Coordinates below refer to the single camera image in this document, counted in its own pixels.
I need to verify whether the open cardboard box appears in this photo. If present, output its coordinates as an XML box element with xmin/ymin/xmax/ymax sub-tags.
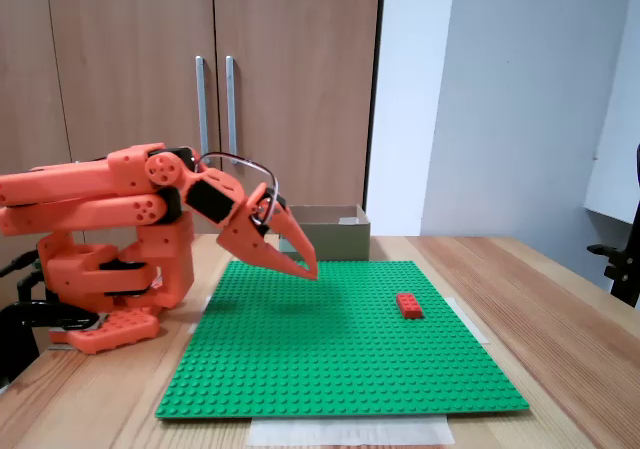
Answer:
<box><xmin>277</xmin><ymin>203</ymin><xmax>372</xmax><ymax>262</ymax></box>

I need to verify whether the green lego baseplate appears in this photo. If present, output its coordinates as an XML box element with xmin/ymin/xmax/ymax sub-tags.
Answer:
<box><xmin>154</xmin><ymin>259</ymin><xmax>531</xmax><ymax>421</ymax></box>

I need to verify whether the red lego block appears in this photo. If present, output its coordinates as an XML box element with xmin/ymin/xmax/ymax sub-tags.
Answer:
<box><xmin>395</xmin><ymin>292</ymin><xmax>425</xmax><ymax>320</ymax></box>

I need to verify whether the brown wooden cabinet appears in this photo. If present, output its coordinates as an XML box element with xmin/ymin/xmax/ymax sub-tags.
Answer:
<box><xmin>0</xmin><ymin>0</ymin><xmax>387</xmax><ymax>280</ymax></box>

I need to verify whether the wide masking tape strip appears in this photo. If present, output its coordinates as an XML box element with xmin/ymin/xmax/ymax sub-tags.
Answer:
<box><xmin>248</xmin><ymin>415</ymin><xmax>456</xmax><ymax>448</ymax></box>

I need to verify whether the black table clamp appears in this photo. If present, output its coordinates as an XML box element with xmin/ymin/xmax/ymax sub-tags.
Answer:
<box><xmin>0</xmin><ymin>301</ymin><xmax>101</xmax><ymax>389</ymax></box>

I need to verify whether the gripper servo cable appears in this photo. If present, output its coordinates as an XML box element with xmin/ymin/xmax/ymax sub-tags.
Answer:
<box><xmin>195</xmin><ymin>151</ymin><xmax>279</xmax><ymax>228</ymax></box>

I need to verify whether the silver cabinet handle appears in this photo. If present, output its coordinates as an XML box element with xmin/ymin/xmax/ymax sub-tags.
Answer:
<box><xmin>224</xmin><ymin>55</ymin><xmax>239</xmax><ymax>161</ymax></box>
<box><xmin>194</xmin><ymin>55</ymin><xmax>210</xmax><ymax>158</ymax></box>

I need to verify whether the black cable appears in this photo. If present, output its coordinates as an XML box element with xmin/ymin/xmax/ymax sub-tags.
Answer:
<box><xmin>0</xmin><ymin>249</ymin><xmax>42</xmax><ymax>278</ymax></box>
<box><xmin>16</xmin><ymin>268</ymin><xmax>49</xmax><ymax>304</ymax></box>

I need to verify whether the black camera stand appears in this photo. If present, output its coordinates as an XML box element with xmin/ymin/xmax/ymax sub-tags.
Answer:
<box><xmin>587</xmin><ymin>143</ymin><xmax>640</xmax><ymax>310</ymax></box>

